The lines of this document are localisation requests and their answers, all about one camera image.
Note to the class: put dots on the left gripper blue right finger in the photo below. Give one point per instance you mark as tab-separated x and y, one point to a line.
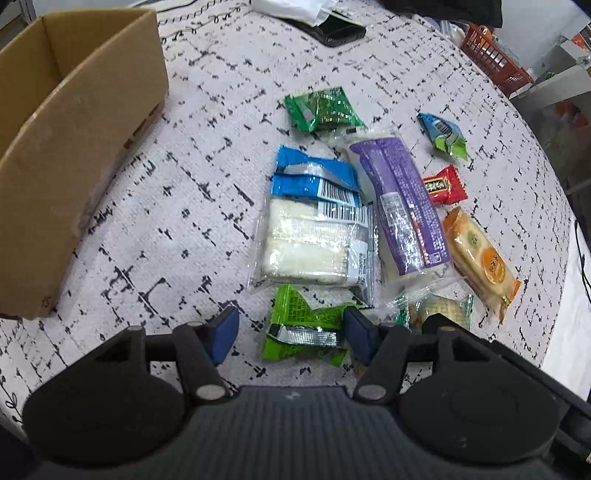
382	350

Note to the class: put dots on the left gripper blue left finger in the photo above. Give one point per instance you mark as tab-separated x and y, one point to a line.
200	348

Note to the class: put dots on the green clear round cookie pack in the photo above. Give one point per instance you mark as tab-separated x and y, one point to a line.
413	313

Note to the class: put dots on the light green snack packet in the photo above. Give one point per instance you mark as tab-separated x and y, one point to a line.
295	329

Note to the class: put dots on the purple wafer pack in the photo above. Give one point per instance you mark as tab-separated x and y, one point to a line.
414	253

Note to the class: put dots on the orange biscuit pack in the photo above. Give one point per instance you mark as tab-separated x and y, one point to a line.
480	263

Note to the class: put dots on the blue clear rice cracker pack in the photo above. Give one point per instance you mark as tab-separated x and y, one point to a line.
315	229

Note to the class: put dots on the red candy bar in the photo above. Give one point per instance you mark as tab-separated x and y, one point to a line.
446	187

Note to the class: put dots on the patterned white bed cover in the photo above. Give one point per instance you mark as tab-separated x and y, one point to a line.
225	202

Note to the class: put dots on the blue green candy packet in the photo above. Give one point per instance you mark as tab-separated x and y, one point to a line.
445	136

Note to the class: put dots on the dark green snack packet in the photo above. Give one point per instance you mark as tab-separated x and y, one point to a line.
322	110

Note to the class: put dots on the brown cardboard box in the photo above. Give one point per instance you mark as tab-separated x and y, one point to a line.
79	89

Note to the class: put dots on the white shelf unit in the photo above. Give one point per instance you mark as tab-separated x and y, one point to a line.
557	108

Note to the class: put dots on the red plastic basket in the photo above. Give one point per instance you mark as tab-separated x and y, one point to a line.
501	69

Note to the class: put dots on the black smartphone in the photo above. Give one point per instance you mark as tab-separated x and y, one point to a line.
335	31

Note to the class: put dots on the white face mask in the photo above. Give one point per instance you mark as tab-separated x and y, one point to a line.
309	12

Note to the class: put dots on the black clothing pile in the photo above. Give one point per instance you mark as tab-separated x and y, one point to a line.
480	12

